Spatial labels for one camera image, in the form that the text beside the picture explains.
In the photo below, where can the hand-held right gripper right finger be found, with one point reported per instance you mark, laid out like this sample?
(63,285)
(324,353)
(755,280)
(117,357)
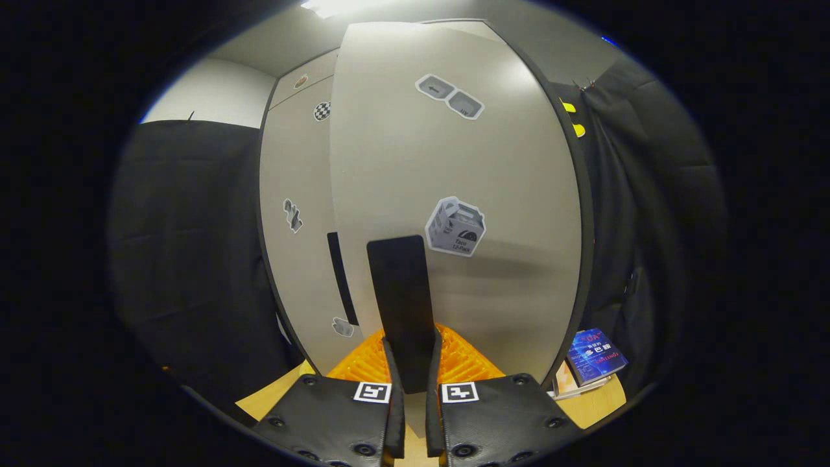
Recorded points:
(433,421)

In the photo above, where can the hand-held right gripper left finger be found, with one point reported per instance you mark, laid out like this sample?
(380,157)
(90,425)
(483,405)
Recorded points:
(396,421)

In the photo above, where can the grey cabinet door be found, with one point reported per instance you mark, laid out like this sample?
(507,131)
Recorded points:
(298,285)
(402,162)

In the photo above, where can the grey double-door shoe cabinet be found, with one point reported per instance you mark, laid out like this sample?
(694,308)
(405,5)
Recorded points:
(321,68)

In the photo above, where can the beige orange book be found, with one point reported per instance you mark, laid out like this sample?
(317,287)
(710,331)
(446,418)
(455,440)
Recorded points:
(564,383)

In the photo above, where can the blue book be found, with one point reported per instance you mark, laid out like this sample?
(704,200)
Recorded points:
(596,357)

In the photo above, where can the black backdrop cloth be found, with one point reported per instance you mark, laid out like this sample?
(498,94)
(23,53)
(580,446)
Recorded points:
(188,259)

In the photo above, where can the large ceiling light panel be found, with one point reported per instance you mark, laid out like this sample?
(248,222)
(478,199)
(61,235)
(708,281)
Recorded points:
(337,6)

